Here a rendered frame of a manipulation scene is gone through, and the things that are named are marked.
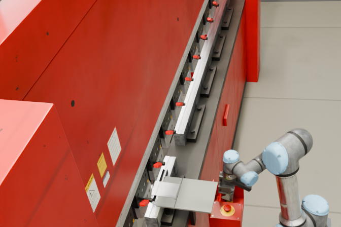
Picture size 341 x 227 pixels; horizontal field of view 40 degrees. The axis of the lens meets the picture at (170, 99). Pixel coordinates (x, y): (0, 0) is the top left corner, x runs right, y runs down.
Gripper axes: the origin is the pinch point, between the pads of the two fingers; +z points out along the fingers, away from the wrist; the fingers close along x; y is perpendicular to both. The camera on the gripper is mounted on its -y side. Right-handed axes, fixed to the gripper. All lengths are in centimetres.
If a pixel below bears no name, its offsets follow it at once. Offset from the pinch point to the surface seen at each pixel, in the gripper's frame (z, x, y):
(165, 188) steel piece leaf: -23.4, 16.5, 31.6
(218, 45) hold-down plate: -14, -122, 22
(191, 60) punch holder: -50, -52, 30
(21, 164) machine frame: -153, 116, 26
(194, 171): -11.5, -6.3, 21.2
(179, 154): -10.7, -17.9, 31.4
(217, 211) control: -3.3, 10.9, 6.1
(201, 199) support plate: -24.8, 21.3, 13.4
